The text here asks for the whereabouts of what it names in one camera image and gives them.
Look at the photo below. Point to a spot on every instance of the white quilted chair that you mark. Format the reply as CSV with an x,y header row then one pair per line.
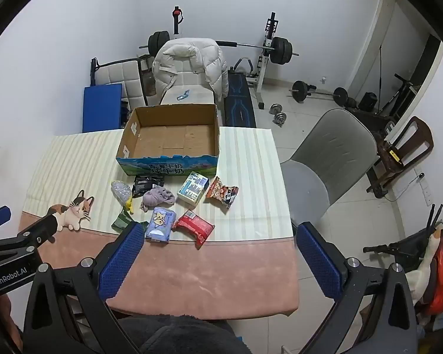
x,y
120,75

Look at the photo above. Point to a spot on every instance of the cardboard box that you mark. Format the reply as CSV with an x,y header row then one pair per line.
x,y
169,136

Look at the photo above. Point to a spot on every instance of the white door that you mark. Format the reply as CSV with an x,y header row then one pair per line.
x,y
402,37

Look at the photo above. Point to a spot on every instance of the blue foam pad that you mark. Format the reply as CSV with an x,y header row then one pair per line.
x,y
101,108

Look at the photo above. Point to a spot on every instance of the white goose plush toy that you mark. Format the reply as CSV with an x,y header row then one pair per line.
x,y
424,265

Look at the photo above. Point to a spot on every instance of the blue cat print tissue pack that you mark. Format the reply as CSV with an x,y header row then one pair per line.
x,y
160,223

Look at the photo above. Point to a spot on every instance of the purple cloth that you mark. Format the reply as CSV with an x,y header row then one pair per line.
x,y
155,197

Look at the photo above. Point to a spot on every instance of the black post with red ball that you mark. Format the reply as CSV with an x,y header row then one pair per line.
x,y
177,18

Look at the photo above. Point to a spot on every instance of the silver and yellow scourer packet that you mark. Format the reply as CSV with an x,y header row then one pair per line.
x,y
120,191

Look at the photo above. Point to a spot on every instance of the black router antennas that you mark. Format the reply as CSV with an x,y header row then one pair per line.
x,y
433,217

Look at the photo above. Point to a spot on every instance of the red snack packet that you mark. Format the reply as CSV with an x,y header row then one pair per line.
x,y
194,225

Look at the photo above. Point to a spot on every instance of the chrome dumbbell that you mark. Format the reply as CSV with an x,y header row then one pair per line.
x,y
275,109
280,119

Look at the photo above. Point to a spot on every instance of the panda print snack packet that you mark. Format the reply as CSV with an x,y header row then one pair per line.
x,y
221,191

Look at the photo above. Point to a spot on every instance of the pale yellow tissue pack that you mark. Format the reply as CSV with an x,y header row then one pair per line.
x,y
192,188

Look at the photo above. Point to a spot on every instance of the black bag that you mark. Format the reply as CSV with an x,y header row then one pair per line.
x,y
367,101

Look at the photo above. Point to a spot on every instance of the small floor barbell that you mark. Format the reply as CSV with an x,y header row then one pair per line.
x,y
300,90

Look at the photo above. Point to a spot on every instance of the black exercise machine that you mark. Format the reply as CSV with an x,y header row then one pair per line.
x,y
402,94

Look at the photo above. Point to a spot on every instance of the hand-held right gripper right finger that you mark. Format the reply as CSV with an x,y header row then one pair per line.
x,y
321,265

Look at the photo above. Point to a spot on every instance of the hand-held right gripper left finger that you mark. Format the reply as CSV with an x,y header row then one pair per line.
x,y
122,261

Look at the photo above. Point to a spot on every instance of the small blue packet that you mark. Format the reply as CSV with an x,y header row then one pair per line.
x,y
183,95

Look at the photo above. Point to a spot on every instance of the white barbell rack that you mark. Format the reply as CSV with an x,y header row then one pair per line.
x,y
265,66

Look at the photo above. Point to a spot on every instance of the green snack packet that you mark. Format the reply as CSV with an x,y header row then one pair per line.
x,y
120,221

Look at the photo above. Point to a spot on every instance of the black weight bench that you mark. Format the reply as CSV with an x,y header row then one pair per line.
x,y
240,110

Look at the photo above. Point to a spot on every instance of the barbell with black plates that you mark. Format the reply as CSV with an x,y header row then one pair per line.
x,y
282,49

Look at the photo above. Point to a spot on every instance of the dark wooden chair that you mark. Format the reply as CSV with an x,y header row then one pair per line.
x,y
417,132

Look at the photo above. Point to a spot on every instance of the grey chair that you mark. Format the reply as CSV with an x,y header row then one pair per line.
x,y
328,143

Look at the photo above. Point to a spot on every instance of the person's dark fleece clothing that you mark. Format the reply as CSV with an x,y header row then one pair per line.
x,y
177,335

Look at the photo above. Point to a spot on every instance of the black snack packet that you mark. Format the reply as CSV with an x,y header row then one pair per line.
x,y
147,183

